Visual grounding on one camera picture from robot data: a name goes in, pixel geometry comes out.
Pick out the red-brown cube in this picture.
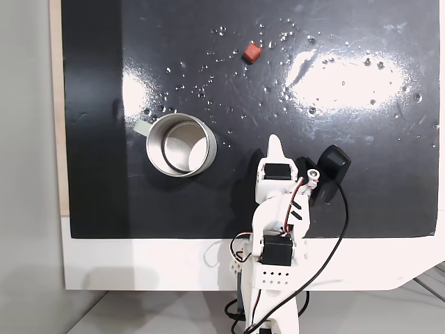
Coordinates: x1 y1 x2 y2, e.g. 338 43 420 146
242 42 263 65

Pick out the pale green steel mug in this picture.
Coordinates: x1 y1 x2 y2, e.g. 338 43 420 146
133 113 218 179

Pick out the black base power cable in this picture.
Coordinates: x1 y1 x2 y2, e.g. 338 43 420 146
223 290 311 334

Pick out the black oval camera box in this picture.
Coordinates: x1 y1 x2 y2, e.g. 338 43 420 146
308 144 352 207

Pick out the black table mat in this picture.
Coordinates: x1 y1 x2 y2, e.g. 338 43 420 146
60 0 440 240

